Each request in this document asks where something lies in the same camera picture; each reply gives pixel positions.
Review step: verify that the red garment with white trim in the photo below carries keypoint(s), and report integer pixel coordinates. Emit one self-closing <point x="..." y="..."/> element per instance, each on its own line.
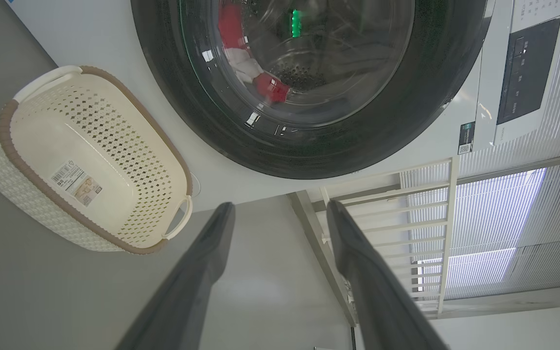
<point x="231" y="29"/>

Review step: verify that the cream perforated laundry basket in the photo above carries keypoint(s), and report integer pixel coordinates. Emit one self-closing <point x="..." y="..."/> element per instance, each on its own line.
<point x="100" y="146"/>

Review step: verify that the white window blinds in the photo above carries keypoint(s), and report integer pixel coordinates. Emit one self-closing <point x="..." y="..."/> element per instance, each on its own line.
<point x="494" y="214"/>

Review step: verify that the small QR code sticker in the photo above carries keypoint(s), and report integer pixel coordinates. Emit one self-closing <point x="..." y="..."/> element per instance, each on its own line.
<point x="466" y="138"/>

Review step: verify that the white front-load washing machine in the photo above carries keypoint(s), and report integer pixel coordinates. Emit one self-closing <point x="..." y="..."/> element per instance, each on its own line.
<point x="114" y="34"/>

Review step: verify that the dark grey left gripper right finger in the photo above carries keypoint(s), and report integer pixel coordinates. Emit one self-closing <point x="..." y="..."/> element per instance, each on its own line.
<point x="377" y="301"/>

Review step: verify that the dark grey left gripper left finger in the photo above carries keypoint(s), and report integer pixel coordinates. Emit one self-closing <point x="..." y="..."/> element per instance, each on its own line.
<point x="187" y="291"/>

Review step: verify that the white barcode label sticker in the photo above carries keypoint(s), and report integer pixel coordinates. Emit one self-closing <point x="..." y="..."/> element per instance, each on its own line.
<point x="76" y="183"/>

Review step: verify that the black appliance control panel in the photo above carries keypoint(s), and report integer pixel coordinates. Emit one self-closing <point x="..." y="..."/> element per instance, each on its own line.
<point x="528" y="73"/>

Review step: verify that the grey window frame post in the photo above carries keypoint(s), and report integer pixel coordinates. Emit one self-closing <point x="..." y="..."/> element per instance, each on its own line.
<point x="528" y="167"/>

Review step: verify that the steel washer drum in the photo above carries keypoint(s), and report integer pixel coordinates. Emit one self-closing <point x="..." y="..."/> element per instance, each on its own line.
<point x="319" y="73"/>

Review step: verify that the cream metal railing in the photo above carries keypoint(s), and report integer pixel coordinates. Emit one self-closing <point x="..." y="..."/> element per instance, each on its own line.
<point x="450" y="218"/>

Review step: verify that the washing machine glass door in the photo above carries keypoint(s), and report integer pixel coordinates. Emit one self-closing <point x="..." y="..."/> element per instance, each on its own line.
<point x="202" y="121"/>

